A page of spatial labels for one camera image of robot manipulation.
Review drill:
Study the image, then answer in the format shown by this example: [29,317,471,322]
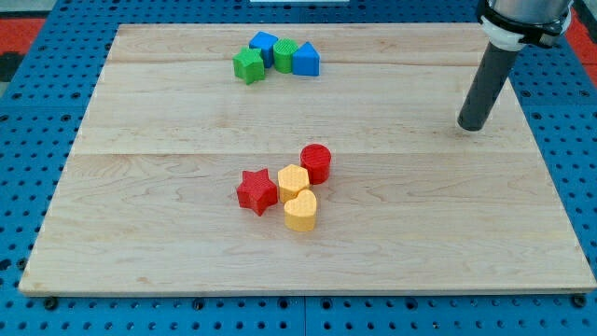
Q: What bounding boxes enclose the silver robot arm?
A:
[476,0,573,52]

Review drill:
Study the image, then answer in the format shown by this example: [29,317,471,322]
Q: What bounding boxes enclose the red star block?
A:
[236,168,278,217]

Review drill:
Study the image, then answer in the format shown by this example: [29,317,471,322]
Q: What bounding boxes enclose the green star block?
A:
[232,47,265,85]

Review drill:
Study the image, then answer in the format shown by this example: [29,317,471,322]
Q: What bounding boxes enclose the yellow hexagon block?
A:
[277,164,310,203]

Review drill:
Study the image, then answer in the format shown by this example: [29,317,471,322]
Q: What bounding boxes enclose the red cylinder block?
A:
[299,144,331,185]

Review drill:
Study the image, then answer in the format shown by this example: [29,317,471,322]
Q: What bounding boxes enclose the yellow heart block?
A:
[284,189,317,232]

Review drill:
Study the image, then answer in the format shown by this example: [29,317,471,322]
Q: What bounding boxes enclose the light wooden board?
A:
[19,23,596,297]

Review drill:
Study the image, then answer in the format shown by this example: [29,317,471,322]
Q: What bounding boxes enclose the blue triangle block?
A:
[292,42,320,77]

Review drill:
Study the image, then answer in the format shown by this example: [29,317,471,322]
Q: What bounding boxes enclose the green cylinder block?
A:
[273,38,299,74]

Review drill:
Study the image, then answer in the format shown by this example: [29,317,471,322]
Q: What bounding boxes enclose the blue cube block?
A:
[249,31,279,68]

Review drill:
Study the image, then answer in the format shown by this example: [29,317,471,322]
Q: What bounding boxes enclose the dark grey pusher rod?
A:
[457,42,518,132]

